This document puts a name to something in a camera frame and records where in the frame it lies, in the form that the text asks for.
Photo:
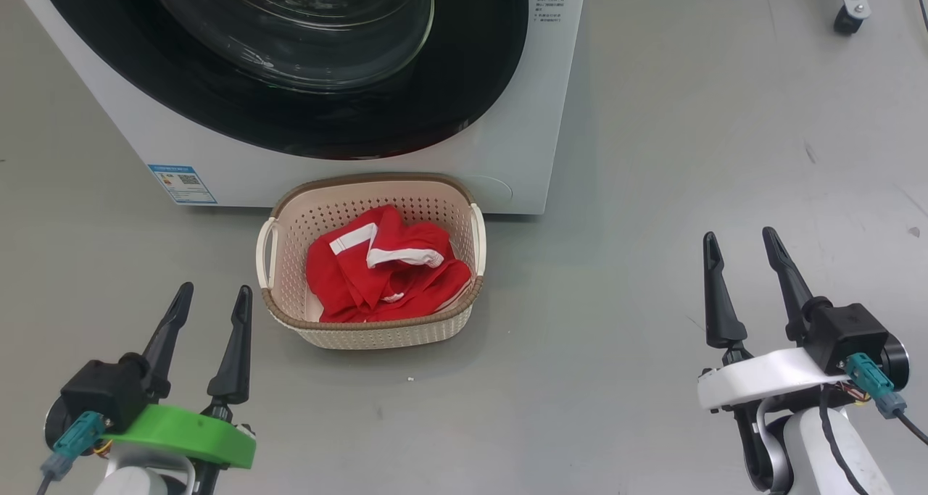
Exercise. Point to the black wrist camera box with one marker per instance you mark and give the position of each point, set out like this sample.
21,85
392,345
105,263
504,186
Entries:
101,393
844,335

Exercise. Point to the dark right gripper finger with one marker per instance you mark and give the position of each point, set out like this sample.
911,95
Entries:
790,292
725,314

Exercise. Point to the metal frame leg with caster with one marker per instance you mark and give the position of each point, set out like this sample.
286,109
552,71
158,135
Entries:
852,2

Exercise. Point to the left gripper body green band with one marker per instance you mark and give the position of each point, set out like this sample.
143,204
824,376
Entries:
188,433

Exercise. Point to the cream perforated basket brown rim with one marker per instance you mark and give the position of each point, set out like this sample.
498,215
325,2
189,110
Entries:
377,335

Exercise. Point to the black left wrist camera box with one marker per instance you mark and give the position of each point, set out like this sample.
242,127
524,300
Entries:
101,393

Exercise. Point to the black round glass washer door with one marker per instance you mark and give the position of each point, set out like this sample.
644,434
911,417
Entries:
471,82

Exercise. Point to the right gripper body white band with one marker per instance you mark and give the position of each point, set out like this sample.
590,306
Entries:
761,375

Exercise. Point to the white front-load washing machine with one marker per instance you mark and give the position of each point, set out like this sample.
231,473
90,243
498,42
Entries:
522,118

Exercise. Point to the red garment with label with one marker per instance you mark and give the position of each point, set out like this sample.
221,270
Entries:
435,292

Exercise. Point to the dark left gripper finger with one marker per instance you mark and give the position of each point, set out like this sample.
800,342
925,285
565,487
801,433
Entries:
233,372
163,350

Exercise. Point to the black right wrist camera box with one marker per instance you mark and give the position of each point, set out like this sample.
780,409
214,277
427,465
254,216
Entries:
844,335

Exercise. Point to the blue energy label sticker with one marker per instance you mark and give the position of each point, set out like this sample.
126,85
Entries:
183,183

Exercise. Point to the red garment with white trim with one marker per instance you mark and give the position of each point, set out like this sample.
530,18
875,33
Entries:
395,238

